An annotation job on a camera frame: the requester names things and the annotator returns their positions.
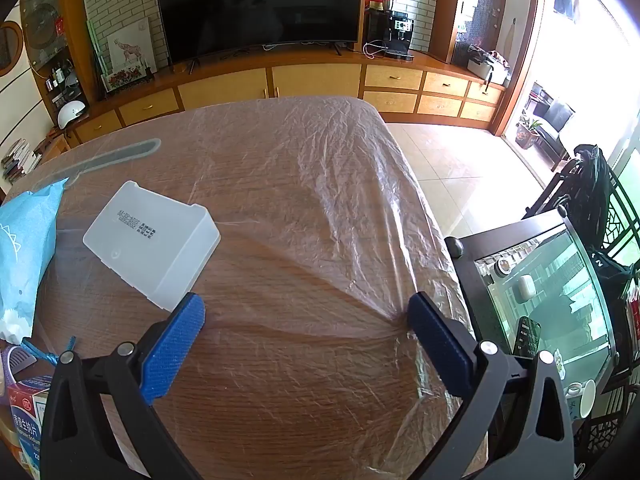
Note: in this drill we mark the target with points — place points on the black remote control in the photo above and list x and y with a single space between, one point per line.
526 337

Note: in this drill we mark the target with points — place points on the stack of books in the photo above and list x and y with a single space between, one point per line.
20 160

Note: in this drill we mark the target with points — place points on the giraffe painting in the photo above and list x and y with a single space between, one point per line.
130 47

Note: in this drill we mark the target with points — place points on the white plastic box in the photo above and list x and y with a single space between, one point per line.
145 240

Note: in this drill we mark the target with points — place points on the beige tape roll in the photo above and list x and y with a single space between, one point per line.
7 440

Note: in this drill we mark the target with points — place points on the black flat television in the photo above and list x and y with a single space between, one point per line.
260 5

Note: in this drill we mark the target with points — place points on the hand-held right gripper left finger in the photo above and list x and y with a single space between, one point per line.
172 347

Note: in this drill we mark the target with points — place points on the white mug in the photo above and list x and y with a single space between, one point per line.
582 400

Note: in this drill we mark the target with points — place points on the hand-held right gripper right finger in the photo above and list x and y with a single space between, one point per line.
440 347

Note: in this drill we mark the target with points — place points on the glass side table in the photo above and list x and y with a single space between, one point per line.
565 280

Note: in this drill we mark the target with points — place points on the black jacket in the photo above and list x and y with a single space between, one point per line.
595 195

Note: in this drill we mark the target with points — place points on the red books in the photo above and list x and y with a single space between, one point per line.
634 315

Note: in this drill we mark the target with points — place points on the white earbuds case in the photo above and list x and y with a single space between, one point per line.
522 287

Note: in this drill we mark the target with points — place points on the potted plant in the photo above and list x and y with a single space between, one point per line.
526 136

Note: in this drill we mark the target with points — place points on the wooden display cabinet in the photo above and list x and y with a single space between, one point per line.
485 5
50 35

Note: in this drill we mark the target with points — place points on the wooden television cabinet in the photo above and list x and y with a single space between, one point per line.
225 87

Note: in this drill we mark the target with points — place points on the dark wooden chair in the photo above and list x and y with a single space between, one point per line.
550 190

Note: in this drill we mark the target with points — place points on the red flower picture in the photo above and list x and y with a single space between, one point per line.
125 79

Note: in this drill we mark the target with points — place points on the clear plastic table cover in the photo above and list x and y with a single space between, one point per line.
300 185

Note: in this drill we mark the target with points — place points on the red white blue medicine box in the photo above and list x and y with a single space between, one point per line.
30 410

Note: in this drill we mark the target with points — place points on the black coffee machine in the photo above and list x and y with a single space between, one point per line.
400 30

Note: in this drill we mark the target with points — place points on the white helmet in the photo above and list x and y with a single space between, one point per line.
72 114

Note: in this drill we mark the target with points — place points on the black sofa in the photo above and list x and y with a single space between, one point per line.
555 117

